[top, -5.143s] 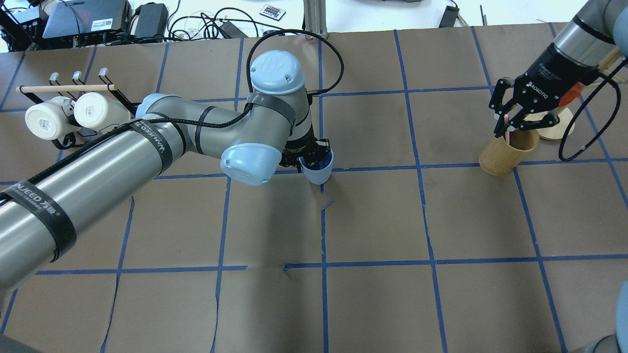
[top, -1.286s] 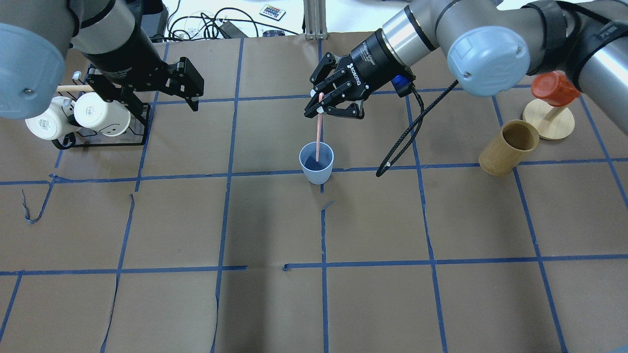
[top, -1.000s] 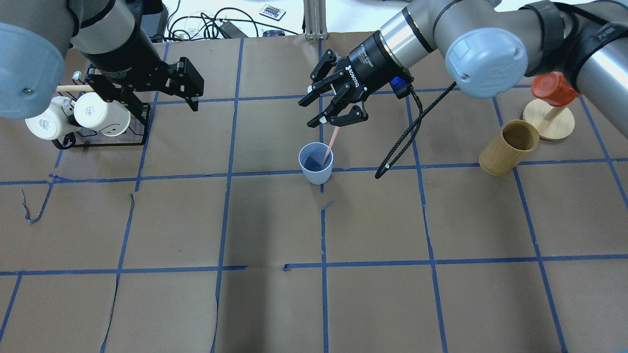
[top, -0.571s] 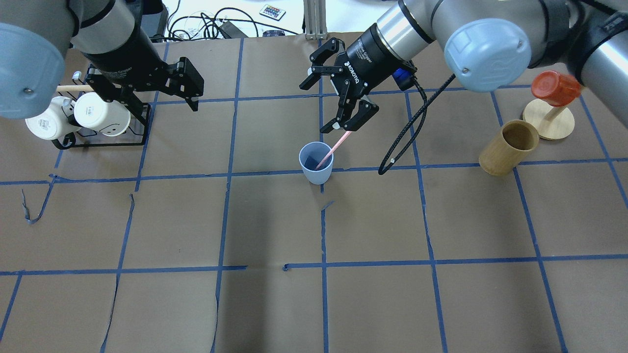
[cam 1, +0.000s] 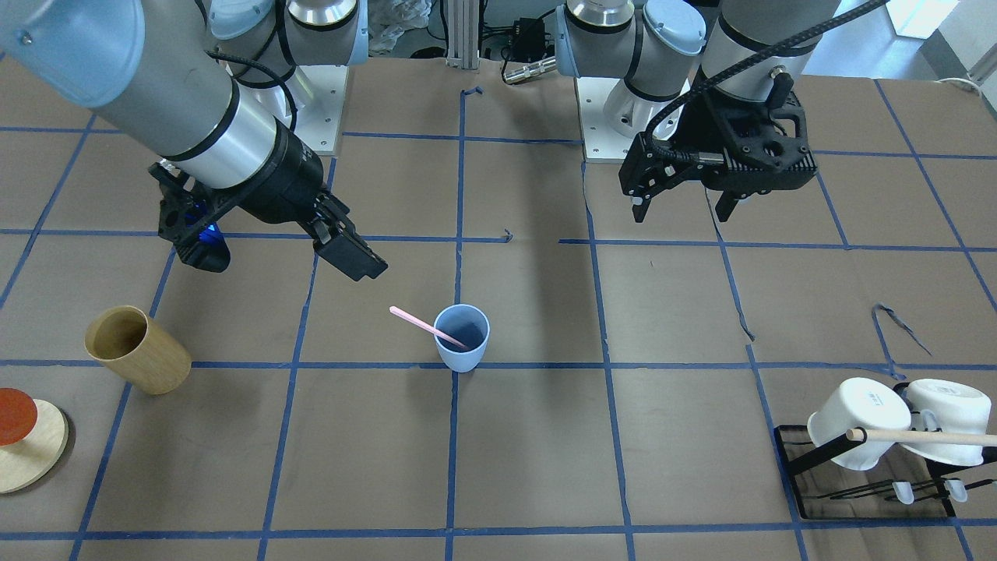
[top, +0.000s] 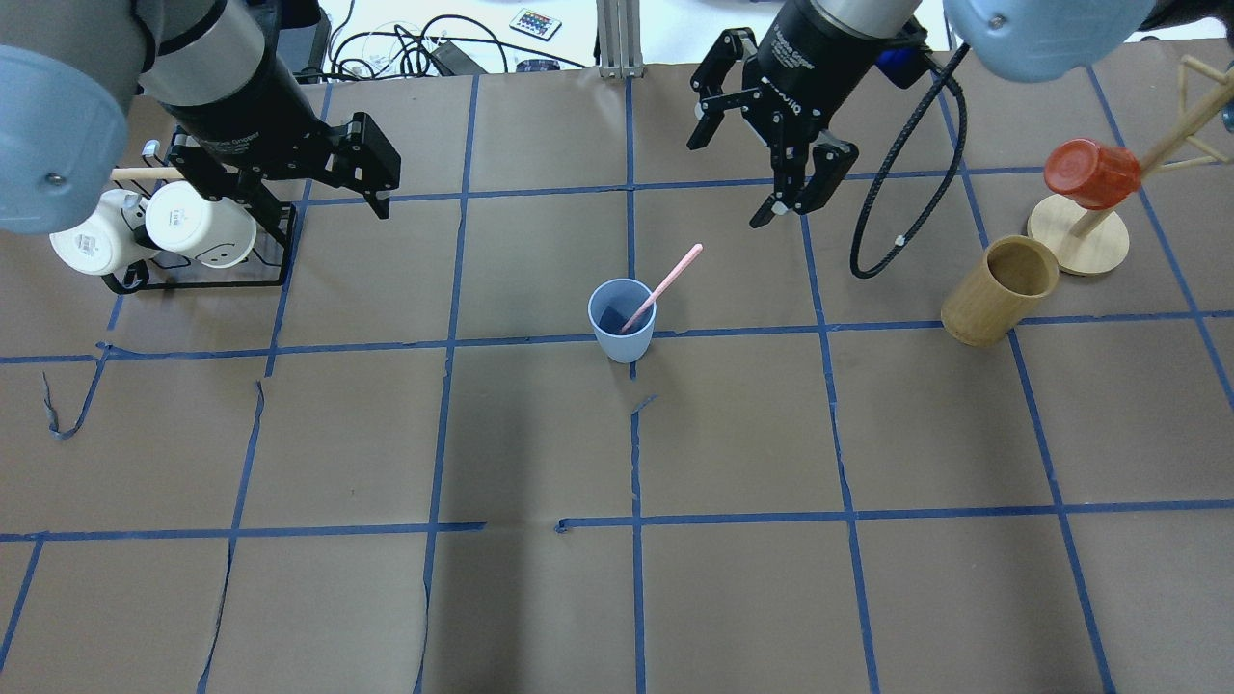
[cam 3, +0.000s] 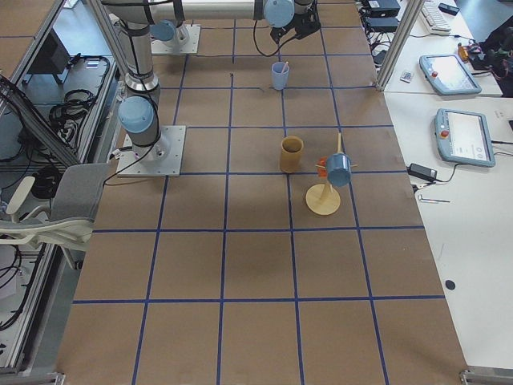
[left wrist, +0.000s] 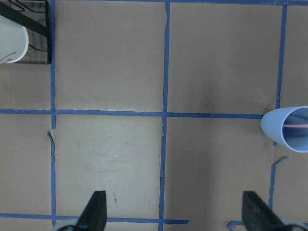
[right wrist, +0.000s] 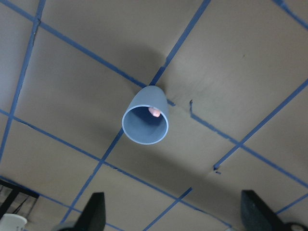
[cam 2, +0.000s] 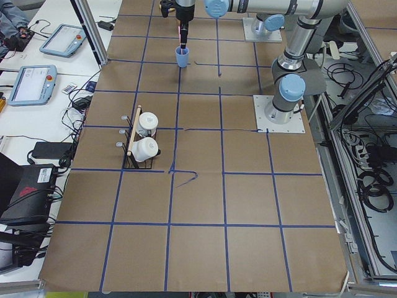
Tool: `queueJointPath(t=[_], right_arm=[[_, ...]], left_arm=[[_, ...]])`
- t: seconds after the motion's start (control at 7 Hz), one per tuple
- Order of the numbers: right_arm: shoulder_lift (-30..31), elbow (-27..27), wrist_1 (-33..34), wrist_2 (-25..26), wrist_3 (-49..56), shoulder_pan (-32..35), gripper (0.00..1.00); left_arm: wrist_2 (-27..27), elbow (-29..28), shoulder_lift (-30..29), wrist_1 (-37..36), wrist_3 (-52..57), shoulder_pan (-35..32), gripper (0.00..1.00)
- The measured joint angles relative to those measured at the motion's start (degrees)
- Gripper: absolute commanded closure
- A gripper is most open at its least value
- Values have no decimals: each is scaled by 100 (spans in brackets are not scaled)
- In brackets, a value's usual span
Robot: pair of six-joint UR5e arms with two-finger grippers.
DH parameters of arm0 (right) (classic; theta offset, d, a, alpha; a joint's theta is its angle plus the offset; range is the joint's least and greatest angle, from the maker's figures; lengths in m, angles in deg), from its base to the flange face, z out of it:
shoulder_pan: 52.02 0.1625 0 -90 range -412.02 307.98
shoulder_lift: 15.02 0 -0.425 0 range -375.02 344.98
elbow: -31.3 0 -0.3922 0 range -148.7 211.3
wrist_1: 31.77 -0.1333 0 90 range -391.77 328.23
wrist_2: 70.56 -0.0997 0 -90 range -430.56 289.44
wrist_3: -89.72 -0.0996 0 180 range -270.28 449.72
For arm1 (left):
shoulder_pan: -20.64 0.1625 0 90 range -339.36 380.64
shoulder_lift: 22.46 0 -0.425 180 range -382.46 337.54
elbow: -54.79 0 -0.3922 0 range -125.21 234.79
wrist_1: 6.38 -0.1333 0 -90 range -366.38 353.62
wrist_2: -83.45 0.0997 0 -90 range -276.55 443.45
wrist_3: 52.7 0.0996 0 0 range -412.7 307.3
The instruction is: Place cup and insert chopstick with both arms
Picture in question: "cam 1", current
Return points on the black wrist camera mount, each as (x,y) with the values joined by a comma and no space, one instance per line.
(189,212)

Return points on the black metal mug rack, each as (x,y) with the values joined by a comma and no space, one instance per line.
(902,485)

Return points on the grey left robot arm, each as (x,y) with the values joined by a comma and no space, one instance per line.
(667,51)

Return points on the white mug on rack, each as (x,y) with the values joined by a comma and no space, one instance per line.
(858,402)
(955,408)

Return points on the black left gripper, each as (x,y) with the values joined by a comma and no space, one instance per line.
(690,134)

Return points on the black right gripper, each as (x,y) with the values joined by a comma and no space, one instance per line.
(290,177)

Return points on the aluminium frame post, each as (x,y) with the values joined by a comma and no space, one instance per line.
(464,19)

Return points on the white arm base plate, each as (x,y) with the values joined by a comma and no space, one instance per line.
(610,115)
(319,93)

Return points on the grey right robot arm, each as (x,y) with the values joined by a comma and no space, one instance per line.
(211,87)

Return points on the light blue plastic cup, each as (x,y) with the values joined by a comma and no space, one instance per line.
(471,327)

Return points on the pink chopstick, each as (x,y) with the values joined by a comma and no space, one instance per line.
(426,327)

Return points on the wooden rack dowel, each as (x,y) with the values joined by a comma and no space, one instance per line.
(860,435)

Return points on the round wooden stand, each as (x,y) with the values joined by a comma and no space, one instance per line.
(32,457)

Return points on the silver cable connector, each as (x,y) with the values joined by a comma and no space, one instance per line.
(529,71)

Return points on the tan wooden cup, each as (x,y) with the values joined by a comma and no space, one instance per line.
(130,343)

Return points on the red round disc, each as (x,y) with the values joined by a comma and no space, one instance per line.
(19,414)

